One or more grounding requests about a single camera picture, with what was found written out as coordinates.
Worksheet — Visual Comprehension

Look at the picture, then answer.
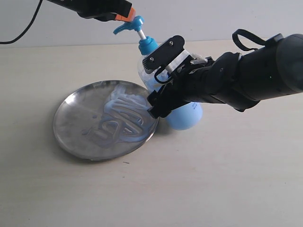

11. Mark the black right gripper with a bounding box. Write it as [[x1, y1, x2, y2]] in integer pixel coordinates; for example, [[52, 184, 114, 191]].
[[147, 68, 213, 118]]

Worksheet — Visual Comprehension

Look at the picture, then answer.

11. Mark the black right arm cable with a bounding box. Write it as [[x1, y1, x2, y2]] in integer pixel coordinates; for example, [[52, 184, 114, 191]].
[[232, 29, 267, 51]]

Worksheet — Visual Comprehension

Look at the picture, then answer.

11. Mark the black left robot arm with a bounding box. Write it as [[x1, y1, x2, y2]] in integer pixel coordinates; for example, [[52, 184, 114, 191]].
[[51, 0, 136, 22]]

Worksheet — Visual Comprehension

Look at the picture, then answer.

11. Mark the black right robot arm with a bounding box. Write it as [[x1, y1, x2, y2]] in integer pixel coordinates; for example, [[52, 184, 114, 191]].
[[143, 29, 303, 118]]

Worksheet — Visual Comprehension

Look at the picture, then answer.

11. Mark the blue soap smear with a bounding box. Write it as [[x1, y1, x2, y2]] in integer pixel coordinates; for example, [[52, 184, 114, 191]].
[[81, 84, 156, 148]]

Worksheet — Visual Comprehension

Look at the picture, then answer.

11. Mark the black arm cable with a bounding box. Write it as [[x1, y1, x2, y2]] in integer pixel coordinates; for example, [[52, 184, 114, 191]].
[[232, 29, 267, 51], [0, 0, 44, 44]]

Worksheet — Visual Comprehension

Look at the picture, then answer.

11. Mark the blue pump lotion bottle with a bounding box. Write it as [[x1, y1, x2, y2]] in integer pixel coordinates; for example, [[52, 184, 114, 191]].
[[113, 16, 203, 131]]

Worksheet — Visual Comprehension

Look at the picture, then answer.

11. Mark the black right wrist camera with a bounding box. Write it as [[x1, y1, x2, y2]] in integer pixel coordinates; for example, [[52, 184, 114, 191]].
[[142, 35, 185, 74]]

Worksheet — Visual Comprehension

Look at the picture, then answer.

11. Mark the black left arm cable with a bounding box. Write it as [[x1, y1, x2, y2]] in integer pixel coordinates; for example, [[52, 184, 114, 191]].
[[0, 0, 44, 44]]

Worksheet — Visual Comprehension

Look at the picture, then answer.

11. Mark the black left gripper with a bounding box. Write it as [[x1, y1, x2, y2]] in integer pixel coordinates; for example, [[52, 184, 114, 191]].
[[75, 0, 136, 23]]

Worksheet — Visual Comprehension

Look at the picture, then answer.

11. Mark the round stainless steel plate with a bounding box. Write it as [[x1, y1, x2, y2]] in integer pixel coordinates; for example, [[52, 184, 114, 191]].
[[53, 80, 159, 161]]

